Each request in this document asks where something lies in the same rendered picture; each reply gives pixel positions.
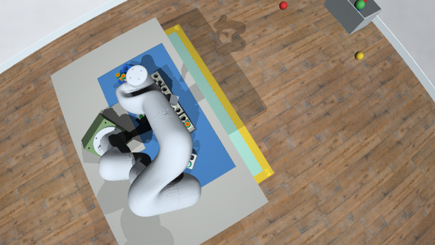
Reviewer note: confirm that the blue flat mat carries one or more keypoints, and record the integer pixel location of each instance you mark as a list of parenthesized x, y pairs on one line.
[(212, 158)]

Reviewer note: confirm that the blue tube rack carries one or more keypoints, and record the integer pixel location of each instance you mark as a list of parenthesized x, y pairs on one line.
[(125, 71)]

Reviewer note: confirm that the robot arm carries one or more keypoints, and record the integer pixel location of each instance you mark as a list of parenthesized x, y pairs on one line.
[(157, 186)]

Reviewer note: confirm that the conical tube with amber liquid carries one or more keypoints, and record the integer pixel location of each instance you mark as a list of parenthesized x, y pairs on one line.
[(118, 75)]

